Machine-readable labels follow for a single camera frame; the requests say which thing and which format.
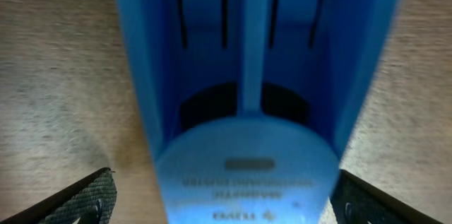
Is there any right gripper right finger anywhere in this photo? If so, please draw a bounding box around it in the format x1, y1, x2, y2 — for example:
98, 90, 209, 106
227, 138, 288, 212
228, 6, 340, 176
330, 170, 441, 224

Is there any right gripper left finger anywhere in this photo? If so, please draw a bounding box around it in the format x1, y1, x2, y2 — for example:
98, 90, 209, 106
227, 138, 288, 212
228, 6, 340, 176
1, 167, 117, 224

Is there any blue plastic holder case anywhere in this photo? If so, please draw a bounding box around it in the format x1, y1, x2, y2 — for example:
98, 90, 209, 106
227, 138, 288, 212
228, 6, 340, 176
116, 0, 398, 223

